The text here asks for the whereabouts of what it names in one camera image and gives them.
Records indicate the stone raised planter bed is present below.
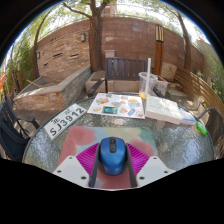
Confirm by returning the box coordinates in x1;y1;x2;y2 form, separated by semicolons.
13;65;93;113

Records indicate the beige stone block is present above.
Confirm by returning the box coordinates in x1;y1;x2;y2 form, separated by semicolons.
161;61;178;84

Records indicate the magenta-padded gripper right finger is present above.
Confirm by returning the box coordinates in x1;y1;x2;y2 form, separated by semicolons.
125;142;176;189

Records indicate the colourful sticker sheet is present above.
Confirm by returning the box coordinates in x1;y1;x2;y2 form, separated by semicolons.
87;92;146;120

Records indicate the dark wooden bench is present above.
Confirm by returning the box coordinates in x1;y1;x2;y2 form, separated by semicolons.
87;57;164;98

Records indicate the slim tree trunk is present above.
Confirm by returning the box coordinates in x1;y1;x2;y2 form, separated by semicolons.
174;9;193;72

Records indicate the clear plastic cup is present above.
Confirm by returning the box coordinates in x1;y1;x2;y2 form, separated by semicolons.
138;71;159;100

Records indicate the wooden slat fence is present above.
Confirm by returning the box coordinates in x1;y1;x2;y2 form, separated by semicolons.
173;68;224;118

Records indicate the wooden garden lamp post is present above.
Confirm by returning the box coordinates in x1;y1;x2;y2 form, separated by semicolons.
153;23;165;76

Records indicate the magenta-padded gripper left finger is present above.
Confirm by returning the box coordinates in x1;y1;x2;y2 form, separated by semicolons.
53;142;101;189

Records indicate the white book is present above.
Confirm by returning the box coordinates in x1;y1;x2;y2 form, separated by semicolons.
144;94;183;125

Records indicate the white license plate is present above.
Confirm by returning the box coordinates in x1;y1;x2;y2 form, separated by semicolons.
43;103;88;141

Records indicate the white drinking straw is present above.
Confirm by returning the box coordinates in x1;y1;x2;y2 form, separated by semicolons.
143;57;152;100

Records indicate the white and blue tissue pack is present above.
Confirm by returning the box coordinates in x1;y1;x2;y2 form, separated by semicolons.
179;108;198;126

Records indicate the black metal chair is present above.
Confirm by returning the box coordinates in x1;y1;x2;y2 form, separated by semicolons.
0;93;40;163

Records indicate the green wipes pack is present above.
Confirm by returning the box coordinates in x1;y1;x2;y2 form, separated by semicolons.
195;120;209;137

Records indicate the grey wall box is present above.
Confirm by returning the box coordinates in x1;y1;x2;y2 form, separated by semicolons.
104;49;116;60

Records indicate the blue and black computer mouse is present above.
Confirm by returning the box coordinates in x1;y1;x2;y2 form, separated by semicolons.
97;136;129;177

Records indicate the forked tree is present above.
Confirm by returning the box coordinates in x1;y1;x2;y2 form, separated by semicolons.
63;0;111;73

